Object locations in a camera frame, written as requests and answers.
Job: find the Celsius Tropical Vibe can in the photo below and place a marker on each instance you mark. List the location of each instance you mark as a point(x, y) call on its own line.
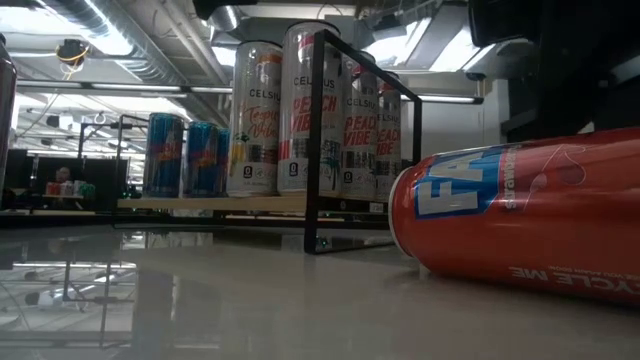
point(252, 150)

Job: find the blue silver Red Bull can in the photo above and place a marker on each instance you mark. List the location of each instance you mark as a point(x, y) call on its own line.
point(165, 160)
point(202, 160)
point(224, 160)

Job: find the red Fanta strawberry can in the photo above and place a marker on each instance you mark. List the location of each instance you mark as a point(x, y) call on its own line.
point(525, 225)

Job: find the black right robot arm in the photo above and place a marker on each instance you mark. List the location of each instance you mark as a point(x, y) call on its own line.
point(575, 60)

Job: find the ceiling light panel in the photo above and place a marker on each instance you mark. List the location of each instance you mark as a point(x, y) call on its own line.
point(450, 45)
point(224, 56)

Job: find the ceiling light tube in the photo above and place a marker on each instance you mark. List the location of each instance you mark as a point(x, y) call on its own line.
point(445, 99)
point(125, 87)

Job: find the black yellow ceiling device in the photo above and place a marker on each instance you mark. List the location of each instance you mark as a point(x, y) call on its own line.
point(72, 50)

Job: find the black partition panel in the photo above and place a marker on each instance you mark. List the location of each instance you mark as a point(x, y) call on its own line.
point(100, 172)

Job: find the green background can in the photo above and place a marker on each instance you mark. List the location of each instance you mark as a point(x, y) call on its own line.
point(88, 190)

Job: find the person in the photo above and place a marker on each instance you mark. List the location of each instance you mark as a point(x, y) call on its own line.
point(62, 175)

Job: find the white background can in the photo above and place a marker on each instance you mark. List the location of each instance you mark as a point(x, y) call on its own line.
point(67, 188)

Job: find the silver can with red print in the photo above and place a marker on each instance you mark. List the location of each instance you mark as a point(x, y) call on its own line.
point(5, 110)

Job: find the red background can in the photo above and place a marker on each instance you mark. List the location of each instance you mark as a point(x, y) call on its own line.
point(52, 189)

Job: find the round silver duct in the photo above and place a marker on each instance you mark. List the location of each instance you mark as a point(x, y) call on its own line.
point(224, 17)

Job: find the silver ventilation duct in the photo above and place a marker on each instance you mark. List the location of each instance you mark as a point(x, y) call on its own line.
point(145, 67)

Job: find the wooden shelf with black frame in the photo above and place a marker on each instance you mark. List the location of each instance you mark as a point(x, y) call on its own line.
point(225, 202)

